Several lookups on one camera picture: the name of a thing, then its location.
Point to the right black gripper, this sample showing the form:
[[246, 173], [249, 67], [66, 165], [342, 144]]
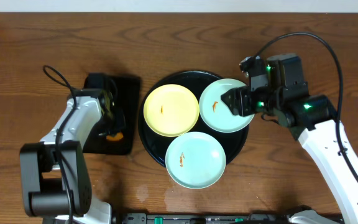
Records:
[[242, 101]]

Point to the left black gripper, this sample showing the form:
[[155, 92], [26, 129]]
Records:
[[119, 123]]

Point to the orange green scrub sponge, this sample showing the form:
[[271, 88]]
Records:
[[116, 137]]

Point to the light green plate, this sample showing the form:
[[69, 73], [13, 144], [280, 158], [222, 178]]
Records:
[[195, 160], [215, 113]]

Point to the yellow plate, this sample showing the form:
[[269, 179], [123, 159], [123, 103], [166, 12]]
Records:
[[171, 110]]

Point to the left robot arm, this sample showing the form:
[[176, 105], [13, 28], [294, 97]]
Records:
[[54, 176]]

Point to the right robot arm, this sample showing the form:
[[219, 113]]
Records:
[[277, 87]]

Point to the rectangular black tray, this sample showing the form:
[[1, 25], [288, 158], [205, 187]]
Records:
[[128, 100]]

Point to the round black tray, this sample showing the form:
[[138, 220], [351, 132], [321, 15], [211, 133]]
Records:
[[196, 81]]

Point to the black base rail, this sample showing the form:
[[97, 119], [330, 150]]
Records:
[[143, 218]]

